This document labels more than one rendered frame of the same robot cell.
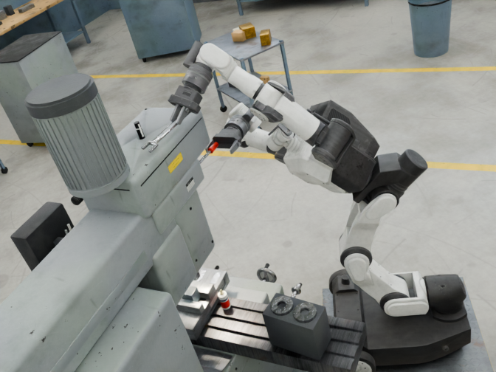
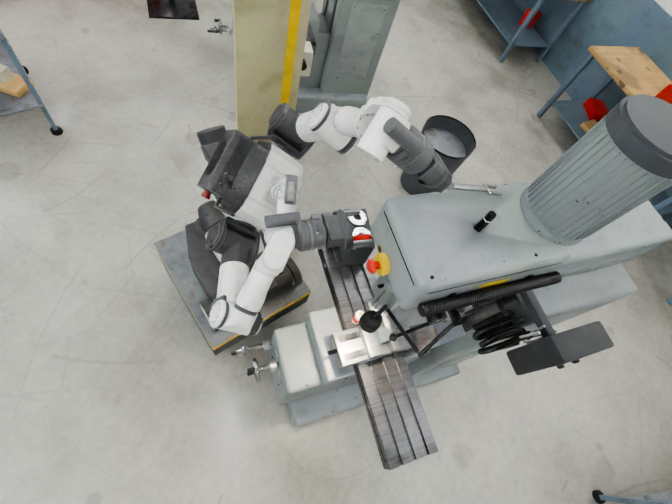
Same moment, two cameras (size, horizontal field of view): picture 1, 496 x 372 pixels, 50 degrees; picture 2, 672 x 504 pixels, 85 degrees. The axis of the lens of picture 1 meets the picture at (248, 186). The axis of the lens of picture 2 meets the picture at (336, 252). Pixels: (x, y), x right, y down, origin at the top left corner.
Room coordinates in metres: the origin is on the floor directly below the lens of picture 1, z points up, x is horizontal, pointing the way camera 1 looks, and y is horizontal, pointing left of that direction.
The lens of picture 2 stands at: (2.41, 0.24, 2.58)
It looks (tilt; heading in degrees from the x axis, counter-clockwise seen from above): 59 degrees down; 199
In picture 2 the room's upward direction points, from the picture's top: 25 degrees clockwise
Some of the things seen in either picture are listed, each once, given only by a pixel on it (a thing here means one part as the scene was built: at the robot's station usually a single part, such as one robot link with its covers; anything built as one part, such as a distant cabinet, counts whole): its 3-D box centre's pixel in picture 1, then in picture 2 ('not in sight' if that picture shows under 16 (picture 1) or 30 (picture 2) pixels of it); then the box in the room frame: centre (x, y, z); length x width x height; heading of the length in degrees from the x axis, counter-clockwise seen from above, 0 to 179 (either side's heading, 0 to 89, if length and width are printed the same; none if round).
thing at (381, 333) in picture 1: (397, 306); (232, 253); (1.77, -0.57, 0.59); 0.64 x 0.52 x 0.33; 76
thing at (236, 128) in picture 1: (232, 135); (326, 232); (1.89, 0.01, 1.70); 0.13 x 0.12 x 0.10; 58
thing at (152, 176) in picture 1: (146, 158); (467, 240); (1.68, 0.32, 1.81); 0.47 x 0.26 x 0.16; 148
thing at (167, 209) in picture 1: (153, 192); not in sight; (1.66, 0.34, 1.68); 0.34 x 0.24 x 0.10; 148
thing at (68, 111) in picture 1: (80, 136); (601, 177); (1.48, 0.45, 2.05); 0.20 x 0.20 x 0.32
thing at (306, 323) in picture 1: (297, 325); (354, 236); (1.42, -0.05, 1.06); 0.22 x 0.12 x 0.20; 51
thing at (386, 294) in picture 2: not in sight; (383, 297); (1.78, 0.25, 1.45); 0.04 x 0.04 x 0.21; 58
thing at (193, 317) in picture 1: (196, 298); (373, 340); (1.75, 0.35, 1.01); 0.35 x 0.15 x 0.11; 148
